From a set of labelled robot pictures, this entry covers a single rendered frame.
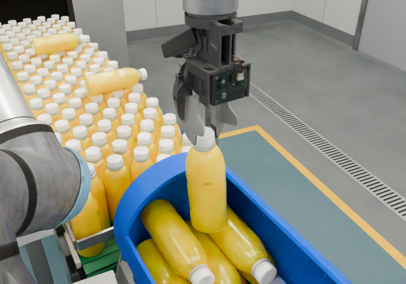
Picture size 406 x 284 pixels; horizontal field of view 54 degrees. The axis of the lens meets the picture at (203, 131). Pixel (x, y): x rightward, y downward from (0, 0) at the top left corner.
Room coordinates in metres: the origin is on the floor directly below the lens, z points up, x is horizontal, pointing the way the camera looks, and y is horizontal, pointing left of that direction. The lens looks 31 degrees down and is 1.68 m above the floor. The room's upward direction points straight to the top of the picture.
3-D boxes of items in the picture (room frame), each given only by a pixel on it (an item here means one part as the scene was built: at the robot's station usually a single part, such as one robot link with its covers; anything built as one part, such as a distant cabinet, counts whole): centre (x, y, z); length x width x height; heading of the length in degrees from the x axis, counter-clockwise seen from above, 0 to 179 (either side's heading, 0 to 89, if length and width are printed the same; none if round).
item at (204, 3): (0.54, -0.01, 1.56); 0.08 x 0.08 x 0.05
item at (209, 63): (0.54, -0.01, 1.48); 0.09 x 0.08 x 0.12; 31
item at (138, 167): (0.86, 0.16, 0.99); 0.07 x 0.07 x 0.19
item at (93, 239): (0.76, 0.12, 0.96); 0.40 x 0.01 x 0.03; 121
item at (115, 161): (0.82, 0.22, 1.09); 0.04 x 0.04 x 0.02
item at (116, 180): (0.82, 0.22, 0.99); 0.07 x 0.07 x 0.19
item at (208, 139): (0.56, 0.00, 1.33); 0.04 x 0.04 x 0.02
